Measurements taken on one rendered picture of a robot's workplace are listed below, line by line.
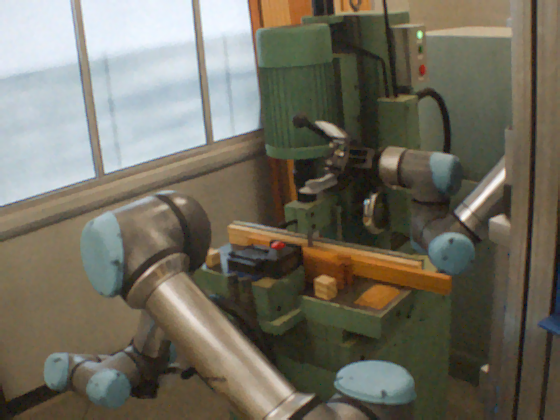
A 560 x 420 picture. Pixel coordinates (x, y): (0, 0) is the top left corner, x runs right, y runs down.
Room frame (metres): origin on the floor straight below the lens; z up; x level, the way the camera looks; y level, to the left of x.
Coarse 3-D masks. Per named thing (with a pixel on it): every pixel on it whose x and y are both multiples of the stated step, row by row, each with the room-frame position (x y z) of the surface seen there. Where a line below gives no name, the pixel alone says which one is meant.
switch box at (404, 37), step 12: (420, 24) 1.68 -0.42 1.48; (396, 36) 1.64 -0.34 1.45; (408, 36) 1.62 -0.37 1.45; (396, 48) 1.65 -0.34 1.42; (408, 48) 1.62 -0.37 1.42; (396, 60) 1.65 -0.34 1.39; (408, 60) 1.62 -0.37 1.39; (420, 60) 1.66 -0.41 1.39; (396, 72) 1.65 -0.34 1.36; (408, 72) 1.63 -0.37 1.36; (408, 84) 1.63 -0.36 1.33
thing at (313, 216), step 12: (288, 204) 1.51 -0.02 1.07; (300, 204) 1.50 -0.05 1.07; (312, 204) 1.49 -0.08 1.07; (324, 204) 1.52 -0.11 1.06; (288, 216) 1.50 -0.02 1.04; (300, 216) 1.47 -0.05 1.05; (312, 216) 1.47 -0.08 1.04; (324, 216) 1.51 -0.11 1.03; (336, 216) 1.55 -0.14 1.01; (288, 228) 1.50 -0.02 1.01; (300, 228) 1.48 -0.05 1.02; (312, 228) 1.47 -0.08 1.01
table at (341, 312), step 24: (216, 288) 1.52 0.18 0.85; (312, 288) 1.37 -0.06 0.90; (336, 288) 1.36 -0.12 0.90; (360, 288) 1.35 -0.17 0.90; (408, 288) 1.32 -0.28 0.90; (288, 312) 1.32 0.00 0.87; (312, 312) 1.32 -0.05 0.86; (336, 312) 1.28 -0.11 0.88; (360, 312) 1.23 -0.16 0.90; (384, 312) 1.22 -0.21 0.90; (408, 312) 1.30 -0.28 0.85
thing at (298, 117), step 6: (294, 114) 1.29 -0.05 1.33; (300, 114) 1.28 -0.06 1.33; (306, 114) 1.29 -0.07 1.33; (294, 120) 1.28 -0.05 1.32; (300, 120) 1.27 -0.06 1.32; (306, 120) 1.28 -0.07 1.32; (294, 126) 1.29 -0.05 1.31; (300, 126) 1.28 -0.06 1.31; (306, 126) 1.30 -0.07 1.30; (312, 126) 1.31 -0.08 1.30; (318, 132) 1.33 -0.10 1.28; (324, 132) 1.34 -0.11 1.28; (324, 138) 1.35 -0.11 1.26; (330, 138) 1.36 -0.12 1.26
